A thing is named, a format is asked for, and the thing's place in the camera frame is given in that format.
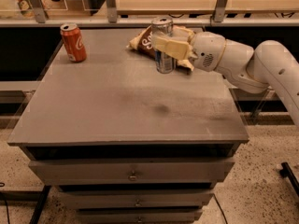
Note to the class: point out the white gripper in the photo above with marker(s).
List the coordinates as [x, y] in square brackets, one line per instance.
[206, 50]

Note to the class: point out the silver redbull can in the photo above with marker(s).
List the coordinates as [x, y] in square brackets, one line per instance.
[162, 26]

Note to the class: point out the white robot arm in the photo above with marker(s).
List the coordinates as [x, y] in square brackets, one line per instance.
[254, 70]

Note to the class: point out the red coca-cola can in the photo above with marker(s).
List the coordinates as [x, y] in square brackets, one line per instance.
[72, 38]

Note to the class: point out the brown seaweed snack bag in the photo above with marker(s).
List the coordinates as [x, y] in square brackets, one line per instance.
[142, 43]

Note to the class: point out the grey drawer cabinet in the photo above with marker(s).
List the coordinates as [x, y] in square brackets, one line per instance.
[116, 106]

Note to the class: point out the top grey drawer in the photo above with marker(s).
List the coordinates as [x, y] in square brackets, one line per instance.
[97, 172]

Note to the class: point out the grey drawer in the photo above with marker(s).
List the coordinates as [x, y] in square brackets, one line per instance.
[136, 198]
[140, 216]
[97, 172]

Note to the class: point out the black floor bar right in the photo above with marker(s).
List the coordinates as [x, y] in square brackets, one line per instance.
[286, 172]

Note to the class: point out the black floor bar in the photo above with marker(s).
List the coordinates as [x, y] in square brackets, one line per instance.
[40, 205]
[286, 172]

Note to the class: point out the middle grey drawer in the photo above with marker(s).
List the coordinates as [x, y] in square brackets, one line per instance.
[136, 198]

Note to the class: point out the bottom grey drawer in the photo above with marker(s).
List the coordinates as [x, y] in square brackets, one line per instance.
[140, 216]

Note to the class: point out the black floor bar left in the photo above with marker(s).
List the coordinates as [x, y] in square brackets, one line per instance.
[40, 205]

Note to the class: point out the metal railing frame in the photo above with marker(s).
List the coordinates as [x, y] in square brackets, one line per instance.
[47, 13]

